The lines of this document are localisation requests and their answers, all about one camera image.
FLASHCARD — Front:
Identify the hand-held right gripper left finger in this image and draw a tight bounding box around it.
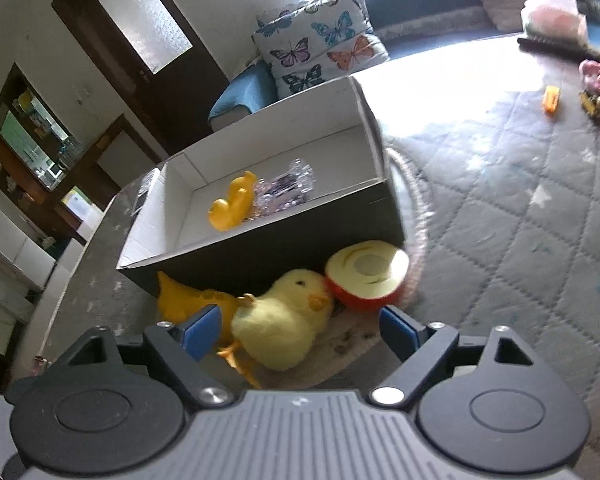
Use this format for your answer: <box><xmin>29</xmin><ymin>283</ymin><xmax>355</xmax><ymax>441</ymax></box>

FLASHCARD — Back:
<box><xmin>49</xmin><ymin>304</ymin><xmax>234</xmax><ymax>409</ymax></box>

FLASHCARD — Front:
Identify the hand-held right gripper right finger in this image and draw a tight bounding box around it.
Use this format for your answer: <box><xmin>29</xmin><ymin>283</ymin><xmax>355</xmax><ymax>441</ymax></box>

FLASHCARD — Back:
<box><xmin>369</xmin><ymin>305</ymin><xmax>562</xmax><ymax>409</ymax></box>

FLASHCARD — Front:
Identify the yellow duck toy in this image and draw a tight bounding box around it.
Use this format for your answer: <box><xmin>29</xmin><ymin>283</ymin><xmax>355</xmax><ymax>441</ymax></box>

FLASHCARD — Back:
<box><xmin>209</xmin><ymin>170</ymin><xmax>259</xmax><ymax>233</ymax></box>
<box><xmin>156</xmin><ymin>271</ymin><xmax>242</xmax><ymax>357</ymax></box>

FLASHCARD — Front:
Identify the red toy apple half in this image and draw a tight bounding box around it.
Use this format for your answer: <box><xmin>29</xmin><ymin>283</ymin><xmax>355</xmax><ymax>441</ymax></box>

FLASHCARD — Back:
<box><xmin>325</xmin><ymin>241</ymin><xmax>411</xmax><ymax>314</ymax></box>

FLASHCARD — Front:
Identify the yellow plush chick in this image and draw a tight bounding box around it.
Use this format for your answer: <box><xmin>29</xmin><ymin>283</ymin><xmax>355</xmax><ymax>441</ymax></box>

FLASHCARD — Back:
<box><xmin>217</xmin><ymin>268</ymin><xmax>334</xmax><ymax>389</ymax></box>

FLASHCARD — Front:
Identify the purple strap keychain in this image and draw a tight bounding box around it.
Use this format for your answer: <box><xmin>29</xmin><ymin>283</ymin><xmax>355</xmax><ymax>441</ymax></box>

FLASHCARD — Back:
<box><xmin>250</xmin><ymin>157</ymin><xmax>316</xmax><ymax>220</ymax></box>

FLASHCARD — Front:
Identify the black cardboard box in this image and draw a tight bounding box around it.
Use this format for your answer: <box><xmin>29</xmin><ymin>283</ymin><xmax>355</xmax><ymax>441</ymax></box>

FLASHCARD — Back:
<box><xmin>116</xmin><ymin>76</ymin><xmax>409</xmax><ymax>299</ymax></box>

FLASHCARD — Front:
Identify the grey quilted star table cover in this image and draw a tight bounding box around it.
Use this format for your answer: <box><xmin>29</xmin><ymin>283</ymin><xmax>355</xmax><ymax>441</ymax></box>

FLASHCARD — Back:
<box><xmin>25</xmin><ymin>30</ymin><xmax>600</xmax><ymax>480</ymax></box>

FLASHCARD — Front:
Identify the white low cabinet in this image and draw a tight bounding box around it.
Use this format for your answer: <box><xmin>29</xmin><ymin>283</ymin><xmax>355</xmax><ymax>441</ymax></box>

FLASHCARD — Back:
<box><xmin>0</xmin><ymin>199</ymin><xmax>62</xmax><ymax>312</ymax></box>

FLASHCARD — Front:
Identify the dark wooden display cabinet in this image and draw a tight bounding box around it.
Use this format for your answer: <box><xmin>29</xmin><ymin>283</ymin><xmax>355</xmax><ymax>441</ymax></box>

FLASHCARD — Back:
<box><xmin>0</xmin><ymin>62</ymin><xmax>167</xmax><ymax>243</ymax></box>

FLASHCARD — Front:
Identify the small orange block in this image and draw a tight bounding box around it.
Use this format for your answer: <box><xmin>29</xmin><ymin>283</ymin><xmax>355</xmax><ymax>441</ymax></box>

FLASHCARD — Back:
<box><xmin>543</xmin><ymin>85</ymin><xmax>562</xmax><ymax>117</ymax></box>

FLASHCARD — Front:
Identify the dark wooden door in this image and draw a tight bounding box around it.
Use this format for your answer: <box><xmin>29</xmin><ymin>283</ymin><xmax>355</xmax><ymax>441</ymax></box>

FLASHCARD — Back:
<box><xmin>51</xmin><ymin>0</ymin><xmax>231</xmax><ymax>147</ymax></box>

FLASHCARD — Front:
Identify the black stick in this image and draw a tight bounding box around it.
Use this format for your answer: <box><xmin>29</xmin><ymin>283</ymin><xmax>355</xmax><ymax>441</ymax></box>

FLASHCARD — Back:
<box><xmin>517</xmin><ymin>34</ymin><xmax>600</xmax><ymax>62</ymax></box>

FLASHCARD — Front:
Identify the blue sofa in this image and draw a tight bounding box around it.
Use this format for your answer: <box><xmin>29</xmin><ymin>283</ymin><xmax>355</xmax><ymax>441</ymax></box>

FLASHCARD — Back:
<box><xmin>207</xmin><ymin>0</ymin><xmax>600</xmax><ymax>132</ymax></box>

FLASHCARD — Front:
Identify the tissue packet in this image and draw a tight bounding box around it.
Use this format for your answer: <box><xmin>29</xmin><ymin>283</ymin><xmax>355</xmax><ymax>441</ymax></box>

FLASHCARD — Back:
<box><xmin>521</xmin><ymin>0</ymin><xmax>589</xmax><ymax>44</ymax></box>

